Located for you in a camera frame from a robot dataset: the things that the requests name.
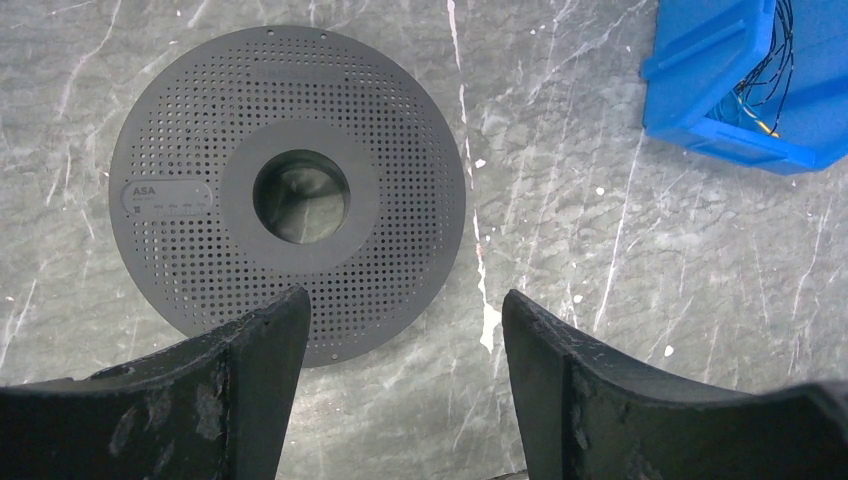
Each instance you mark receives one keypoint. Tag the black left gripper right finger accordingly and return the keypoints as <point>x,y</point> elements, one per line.
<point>586,410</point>

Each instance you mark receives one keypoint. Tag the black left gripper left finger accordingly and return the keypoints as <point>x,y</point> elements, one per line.
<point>214,406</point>

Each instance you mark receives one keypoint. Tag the dark grey perforated spool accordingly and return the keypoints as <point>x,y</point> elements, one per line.
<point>287,155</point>

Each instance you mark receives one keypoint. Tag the blue plastic bin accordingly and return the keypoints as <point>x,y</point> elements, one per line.
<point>761,84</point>

